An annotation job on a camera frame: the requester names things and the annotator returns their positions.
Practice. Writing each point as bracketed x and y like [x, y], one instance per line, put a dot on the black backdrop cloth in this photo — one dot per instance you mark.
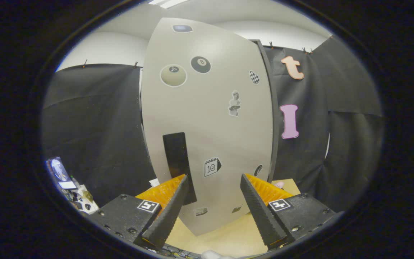
[95, 126]

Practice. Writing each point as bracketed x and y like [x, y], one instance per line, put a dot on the pink green plush toy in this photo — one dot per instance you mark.
[280, 184]

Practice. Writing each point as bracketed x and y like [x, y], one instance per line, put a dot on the grey shoe cabinet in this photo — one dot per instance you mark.
[274, 108]

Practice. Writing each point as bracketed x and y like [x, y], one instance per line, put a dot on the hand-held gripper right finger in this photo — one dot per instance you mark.
[261, 216]

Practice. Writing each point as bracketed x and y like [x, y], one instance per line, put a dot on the long ceiling light panel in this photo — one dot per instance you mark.
[169, 3]

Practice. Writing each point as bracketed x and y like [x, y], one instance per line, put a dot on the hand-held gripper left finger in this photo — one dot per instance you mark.
[169, 216]

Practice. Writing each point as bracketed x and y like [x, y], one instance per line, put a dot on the white rounded object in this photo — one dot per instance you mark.
[216, 255]

